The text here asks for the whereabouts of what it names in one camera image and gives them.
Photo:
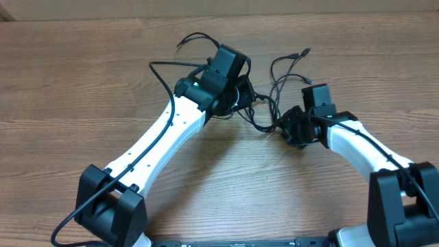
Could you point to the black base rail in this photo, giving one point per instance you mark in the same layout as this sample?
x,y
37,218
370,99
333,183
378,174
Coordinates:
x,y
297,242

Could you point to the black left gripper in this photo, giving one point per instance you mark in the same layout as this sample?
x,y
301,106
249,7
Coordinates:
x,y
247,93

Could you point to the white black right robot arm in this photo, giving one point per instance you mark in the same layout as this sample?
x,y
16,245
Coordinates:
x,y
402,196

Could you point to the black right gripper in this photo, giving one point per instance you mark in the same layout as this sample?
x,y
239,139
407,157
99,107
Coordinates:
x,y
286,123

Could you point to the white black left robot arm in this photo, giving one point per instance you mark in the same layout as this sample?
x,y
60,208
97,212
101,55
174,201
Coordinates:
x,y
110,202

